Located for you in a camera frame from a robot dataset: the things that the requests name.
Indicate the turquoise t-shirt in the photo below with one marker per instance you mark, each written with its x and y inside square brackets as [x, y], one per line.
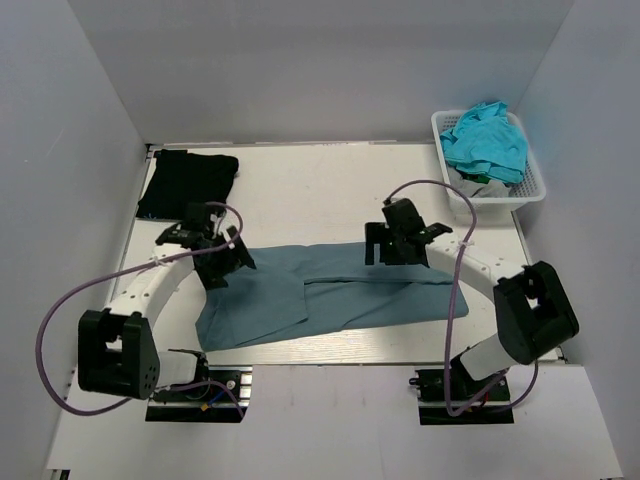
[484, 143]

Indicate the grey-blue t-shirt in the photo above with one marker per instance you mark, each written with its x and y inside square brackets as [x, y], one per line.
[297, 291]

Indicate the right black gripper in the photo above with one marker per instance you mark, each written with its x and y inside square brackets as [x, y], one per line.
[376, 234]

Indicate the folded black t-shirt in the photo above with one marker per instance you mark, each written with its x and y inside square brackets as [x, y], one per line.
[181, 178]

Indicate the grey t-shirt in basket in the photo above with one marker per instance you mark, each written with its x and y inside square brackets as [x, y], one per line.
[494, 189]

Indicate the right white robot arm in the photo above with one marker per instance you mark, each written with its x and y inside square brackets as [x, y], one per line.
[533, 313]

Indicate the white plastic laundry basket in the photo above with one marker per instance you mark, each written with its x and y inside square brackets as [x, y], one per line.
[530, 190]

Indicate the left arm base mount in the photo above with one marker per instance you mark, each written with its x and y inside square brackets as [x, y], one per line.
[224, 402]

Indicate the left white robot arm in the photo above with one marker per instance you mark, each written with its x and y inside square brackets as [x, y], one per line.
[117, 353]

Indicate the green item in basket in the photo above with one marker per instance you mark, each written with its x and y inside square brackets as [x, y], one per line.
[482, 179]

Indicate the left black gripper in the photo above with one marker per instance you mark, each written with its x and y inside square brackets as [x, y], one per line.
[214, 278]

